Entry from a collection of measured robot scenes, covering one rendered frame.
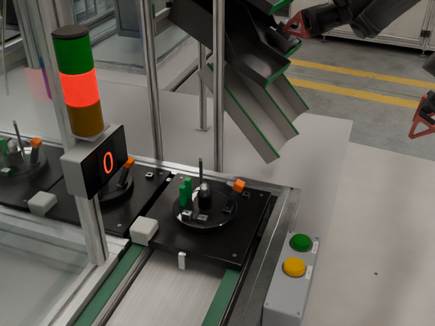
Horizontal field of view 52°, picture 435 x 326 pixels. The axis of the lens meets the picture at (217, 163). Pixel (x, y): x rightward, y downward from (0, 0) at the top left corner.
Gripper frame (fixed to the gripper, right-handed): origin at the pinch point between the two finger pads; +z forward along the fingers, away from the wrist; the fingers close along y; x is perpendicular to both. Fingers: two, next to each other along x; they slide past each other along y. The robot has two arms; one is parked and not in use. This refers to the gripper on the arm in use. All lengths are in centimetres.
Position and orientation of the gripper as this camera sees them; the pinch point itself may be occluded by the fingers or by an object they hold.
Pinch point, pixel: (290, 28)
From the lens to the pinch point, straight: 120.2
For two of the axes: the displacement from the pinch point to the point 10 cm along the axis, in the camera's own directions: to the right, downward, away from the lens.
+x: 2.8, 9.2, 2.5
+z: -7.3, 0.4, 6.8
